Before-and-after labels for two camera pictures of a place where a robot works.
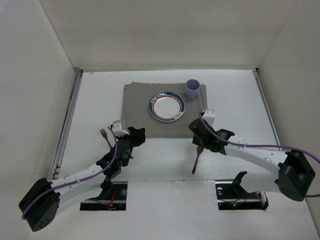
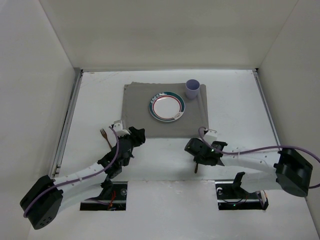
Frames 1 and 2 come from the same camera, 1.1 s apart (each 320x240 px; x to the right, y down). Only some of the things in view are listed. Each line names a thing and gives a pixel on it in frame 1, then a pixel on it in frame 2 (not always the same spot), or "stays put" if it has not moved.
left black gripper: x=132 y=137 stays put
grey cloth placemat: x=163 y=109 stays put
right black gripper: x=199 y=135 -> x=200 y=156
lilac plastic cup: x=192 y=88 stays put
